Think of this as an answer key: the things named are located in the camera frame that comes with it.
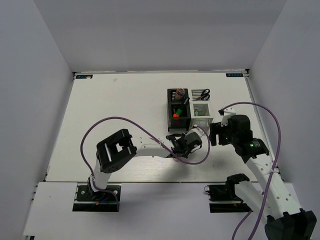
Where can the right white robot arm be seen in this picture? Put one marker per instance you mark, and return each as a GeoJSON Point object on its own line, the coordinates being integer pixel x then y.
{"type": "Point", "coordinates": [282, 216]}

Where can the left blue corner label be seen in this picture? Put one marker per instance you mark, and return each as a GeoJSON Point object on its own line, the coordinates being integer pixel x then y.
{"type": "Point", "coordinates": [84, 76]}

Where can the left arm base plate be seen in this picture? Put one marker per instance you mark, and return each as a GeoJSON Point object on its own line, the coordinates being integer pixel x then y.
{"type": "Point", "coordinates": [85, 200]}

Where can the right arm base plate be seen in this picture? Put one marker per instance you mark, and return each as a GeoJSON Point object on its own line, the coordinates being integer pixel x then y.
{"type": "Point", "coordinates": [221, 201]}

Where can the black slotted pen holder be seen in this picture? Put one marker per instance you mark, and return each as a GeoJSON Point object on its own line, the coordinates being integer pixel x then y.
{"type": "Point", "coordinates": [183, 121]}

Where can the black handled scissors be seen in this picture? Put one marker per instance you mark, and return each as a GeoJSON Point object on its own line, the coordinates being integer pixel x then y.
{"type": "Point", "coordinates": [205, 95]}

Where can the right blue corner label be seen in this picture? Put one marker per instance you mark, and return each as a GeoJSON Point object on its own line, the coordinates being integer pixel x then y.
{"type": "Point", "coordinates": [234, 75]}

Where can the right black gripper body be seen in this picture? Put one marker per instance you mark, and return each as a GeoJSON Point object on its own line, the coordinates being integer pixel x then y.
{"type": "Point", "coordinates": [225, 135]}

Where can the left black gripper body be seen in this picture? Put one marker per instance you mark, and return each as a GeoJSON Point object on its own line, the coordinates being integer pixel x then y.
{"type": "Point", "coordinates": [185, 153]}

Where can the white slotted pen holder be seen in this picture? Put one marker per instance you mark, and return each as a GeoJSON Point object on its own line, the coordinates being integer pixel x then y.
{"type": "Point", "coordinates": [203, 106]}

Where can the green cap black highlighter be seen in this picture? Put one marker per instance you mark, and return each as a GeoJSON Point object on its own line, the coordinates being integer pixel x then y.
{"type": "Point", "coordinates": [182, 106]}

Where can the blue corner label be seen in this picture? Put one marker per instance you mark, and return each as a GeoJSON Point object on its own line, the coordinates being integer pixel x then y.
{"type": "Point", "coordinates": [84, 76]}
{"type": "Point", "coordinates": [234, 75]}

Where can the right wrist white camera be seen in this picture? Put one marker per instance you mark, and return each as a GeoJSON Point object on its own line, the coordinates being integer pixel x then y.
{"type": "Point", "coordinates": [226, 114]}

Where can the green translucent small case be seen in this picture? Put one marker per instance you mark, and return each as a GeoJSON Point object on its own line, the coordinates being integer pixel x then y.
{"type": "Point", "coordinates": [197, 113]}

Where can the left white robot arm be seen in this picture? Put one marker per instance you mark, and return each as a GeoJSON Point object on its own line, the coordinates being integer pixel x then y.
{"type": "Point", "coordinates": [115, 151]}

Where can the clear tube of crayons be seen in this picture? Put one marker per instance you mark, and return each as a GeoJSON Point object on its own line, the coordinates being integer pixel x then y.
{"type": "Point", "coordinates": [179, 94]}

